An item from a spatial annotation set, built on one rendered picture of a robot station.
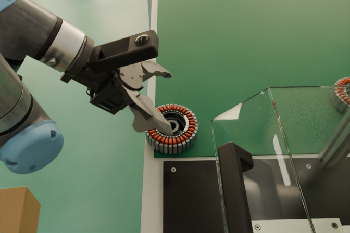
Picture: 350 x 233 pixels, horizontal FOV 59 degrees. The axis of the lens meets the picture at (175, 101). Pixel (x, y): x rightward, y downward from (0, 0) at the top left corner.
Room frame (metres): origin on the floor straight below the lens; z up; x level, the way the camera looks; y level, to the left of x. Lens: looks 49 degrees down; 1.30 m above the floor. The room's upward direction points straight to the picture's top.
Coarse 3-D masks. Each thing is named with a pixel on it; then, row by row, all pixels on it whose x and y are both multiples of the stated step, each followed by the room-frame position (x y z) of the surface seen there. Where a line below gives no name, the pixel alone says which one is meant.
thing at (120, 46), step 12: (132, 36) 0.40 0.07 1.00; (144, 36) 0.39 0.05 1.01; (156, 36) 0.40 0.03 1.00; (96, 48) 0.40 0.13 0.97; (108, 48) 0.39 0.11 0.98; (120, 48) 0.38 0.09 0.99; (132, 48) 0.37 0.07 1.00; (144, 48) 0.37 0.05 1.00; (156, 48) 0.37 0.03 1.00; (96, 60) 0.37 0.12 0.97; (108, 60) 0.36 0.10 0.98; (120, 60) 0.36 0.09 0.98; (132, 60) 0.37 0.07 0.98; (144, 60) 0.37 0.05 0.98; (96, 72) 0.36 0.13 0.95
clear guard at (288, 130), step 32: (256, 96) 0.22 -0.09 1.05; (288, 96) 0.21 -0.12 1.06; (320, 96) 0.21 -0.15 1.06; (224, 128) 0.20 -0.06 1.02; (256, 128) 0.18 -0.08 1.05; (288, 128) 0.17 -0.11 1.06; (320, 128) 0.17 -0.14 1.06; (256, 160) 0.15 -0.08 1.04; (288, 160) 0.14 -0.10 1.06; (320, 160) 0.14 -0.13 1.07; (256, 192) 0.12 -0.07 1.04; (288, 192) 0.11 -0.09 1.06; (320, 192) 0.11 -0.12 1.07; (224, 224) 0.10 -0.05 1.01; (256, 224) 0.09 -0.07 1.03; (288, 224) 0.09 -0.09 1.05; (320, 224) 0.08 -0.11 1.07
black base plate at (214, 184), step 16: (208, 160) 0.31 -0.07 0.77; (176, 176) 0.27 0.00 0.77; (192, 176) 0.27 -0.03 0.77; (208, 176) 0.27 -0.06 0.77; (176, 192) 0.24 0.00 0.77; (192, 192) 0.24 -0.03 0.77; (208, 192) 0.24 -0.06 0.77; (176, 208) 0.21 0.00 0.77; (192, 208) 0.21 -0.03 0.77; (208, 208) 0.21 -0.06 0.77; (176, 224) 0.18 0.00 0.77; (192, 224) 0.18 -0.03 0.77; (208, 224) 0.18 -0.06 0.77
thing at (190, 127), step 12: (156, 108) 0.43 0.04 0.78; (168, 108) 0.43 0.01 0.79; (180, 108) 0.43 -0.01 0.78; (168, 120) 0.40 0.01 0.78; (180, 120) 0.41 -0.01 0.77; (192, 120) 0.39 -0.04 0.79; (156, 132) 0.37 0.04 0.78; (180, 132) 0.38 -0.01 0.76; (192, 132) 0.36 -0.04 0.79; (156, 144) 0.34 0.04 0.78; (168, 144) 0.34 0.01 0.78; (180, 144) 0.34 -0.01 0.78
